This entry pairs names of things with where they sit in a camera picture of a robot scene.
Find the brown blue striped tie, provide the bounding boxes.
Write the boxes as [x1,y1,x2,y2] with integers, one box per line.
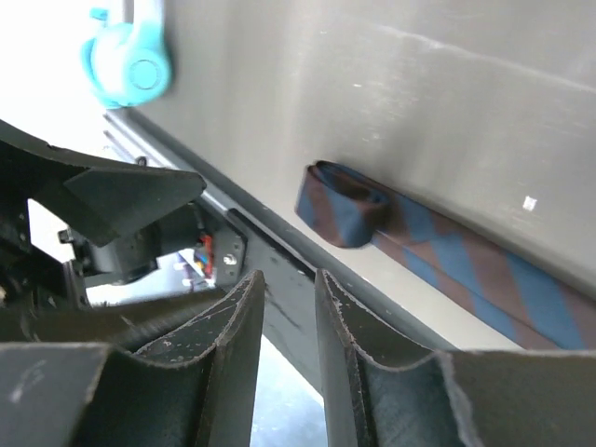
[295,161,595,349]

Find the teal cat ear headphones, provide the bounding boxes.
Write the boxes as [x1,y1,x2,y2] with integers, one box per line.
[79,1,172,110]

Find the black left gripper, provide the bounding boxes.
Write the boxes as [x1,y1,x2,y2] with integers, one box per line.
[1,122,206,335]

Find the dark grey table mat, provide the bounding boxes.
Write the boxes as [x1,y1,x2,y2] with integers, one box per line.
[140,1,595,348]

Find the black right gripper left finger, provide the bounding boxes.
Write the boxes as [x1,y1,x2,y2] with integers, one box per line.
[71,271,265,446]

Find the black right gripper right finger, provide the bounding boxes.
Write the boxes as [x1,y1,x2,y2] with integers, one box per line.
[315,269,484,446]

